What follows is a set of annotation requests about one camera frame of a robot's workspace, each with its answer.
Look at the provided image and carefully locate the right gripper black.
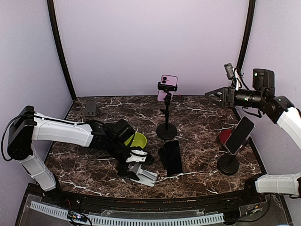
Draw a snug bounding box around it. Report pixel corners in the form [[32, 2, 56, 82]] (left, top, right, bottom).
[[206, 85, 265, 109]]

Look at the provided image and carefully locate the white folding phone stand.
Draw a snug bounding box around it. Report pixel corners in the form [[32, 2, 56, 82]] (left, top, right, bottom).
[[128, 163, 158, 187]]

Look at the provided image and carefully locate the large black phone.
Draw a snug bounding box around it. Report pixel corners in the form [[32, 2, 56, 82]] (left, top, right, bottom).
[[163, 140, 183, 177]]

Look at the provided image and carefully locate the grey small phone stand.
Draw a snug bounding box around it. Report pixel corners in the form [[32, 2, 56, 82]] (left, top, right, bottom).
[[86, 101, 97, 117]]

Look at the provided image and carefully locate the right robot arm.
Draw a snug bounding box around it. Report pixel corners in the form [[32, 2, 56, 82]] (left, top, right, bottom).
[[205, 65, 301, 204]]

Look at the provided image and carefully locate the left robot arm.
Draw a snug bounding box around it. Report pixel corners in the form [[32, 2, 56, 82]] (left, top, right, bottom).
[[0, 105, 147, 205]]

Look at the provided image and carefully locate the phone on right stand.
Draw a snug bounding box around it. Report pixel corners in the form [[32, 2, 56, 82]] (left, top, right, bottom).
[[224, 116, 255, 155]]

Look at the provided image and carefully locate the black folding phone stand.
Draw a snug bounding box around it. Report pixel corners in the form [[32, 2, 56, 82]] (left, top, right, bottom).
[[158, 147, 167, 174]]

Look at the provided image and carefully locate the pink phone on tall stand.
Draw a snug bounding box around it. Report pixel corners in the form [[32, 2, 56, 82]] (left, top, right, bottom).
[[157, 75, 178, 102]]

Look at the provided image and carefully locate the black tall phone stand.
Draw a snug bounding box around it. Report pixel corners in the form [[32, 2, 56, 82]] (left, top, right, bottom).
[[156, 93, 177, 140]]

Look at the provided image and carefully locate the black right phone stand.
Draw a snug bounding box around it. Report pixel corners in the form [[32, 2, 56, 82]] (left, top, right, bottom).
[[217, 139, 249, 176]]

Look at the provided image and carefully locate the green bowl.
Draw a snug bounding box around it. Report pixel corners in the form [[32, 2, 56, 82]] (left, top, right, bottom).
[[125, 132, 147, 149]]

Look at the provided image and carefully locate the red bowl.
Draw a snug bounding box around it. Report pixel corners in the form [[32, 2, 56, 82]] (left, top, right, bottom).
[[219, 129, 249, 150]]

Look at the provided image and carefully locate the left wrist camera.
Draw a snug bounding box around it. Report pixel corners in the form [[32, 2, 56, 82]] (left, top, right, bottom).
[[126, 149, 155, 165]]

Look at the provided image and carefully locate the white cable duct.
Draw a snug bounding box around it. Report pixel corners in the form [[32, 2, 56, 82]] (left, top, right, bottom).
[[30, 201, 224, 226]]

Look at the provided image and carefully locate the black front rail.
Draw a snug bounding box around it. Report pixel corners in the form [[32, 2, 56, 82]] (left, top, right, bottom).
[[28, 183, 278, 214]]

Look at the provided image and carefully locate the right black corner post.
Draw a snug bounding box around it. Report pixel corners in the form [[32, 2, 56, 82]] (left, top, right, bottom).
[[237, 0, 256, 70]]

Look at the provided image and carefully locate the black corner post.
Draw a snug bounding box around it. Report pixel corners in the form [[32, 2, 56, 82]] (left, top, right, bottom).
[[237, 0, 256, 70], [47, 0, 77, 101]]

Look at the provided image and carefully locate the left black corner post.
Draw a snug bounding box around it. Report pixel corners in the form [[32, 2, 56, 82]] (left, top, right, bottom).
[[47, 0, 77, 101]]

